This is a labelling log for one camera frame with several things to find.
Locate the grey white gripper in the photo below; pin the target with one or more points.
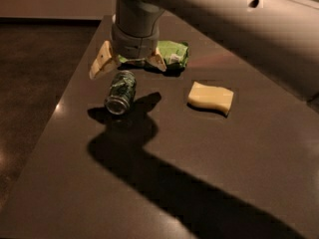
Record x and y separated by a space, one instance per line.
135 45

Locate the green soda can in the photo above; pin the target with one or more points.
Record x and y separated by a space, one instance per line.
122 93

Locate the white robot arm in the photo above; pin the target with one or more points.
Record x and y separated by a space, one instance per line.
278 37

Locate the green snack bag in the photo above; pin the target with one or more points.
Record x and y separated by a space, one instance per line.
175 56

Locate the yellow sponge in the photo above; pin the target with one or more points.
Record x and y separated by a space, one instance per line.
210 98

